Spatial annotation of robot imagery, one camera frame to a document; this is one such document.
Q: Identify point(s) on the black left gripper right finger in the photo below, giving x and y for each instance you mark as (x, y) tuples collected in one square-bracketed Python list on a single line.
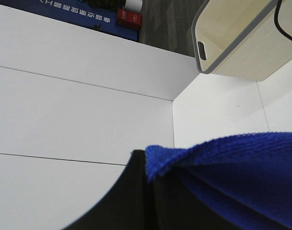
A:
[(196, 208)]

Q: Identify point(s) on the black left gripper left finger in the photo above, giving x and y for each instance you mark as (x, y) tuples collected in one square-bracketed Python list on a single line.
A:
[(128, 205)]

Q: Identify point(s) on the blue towel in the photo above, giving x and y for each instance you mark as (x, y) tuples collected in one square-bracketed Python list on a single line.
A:
[(268, 156)]

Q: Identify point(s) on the beige storage bin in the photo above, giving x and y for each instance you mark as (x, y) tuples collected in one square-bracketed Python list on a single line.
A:
[(248, 39)]

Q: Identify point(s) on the red box on floor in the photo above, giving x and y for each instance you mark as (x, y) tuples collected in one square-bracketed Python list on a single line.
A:
[(129, 19)]

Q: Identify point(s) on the white cylinder on floor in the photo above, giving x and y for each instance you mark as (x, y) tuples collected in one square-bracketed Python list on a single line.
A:
[(133, 5)]

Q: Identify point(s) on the blue banner with text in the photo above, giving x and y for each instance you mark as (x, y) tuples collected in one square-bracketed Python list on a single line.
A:
[(78, 13)]

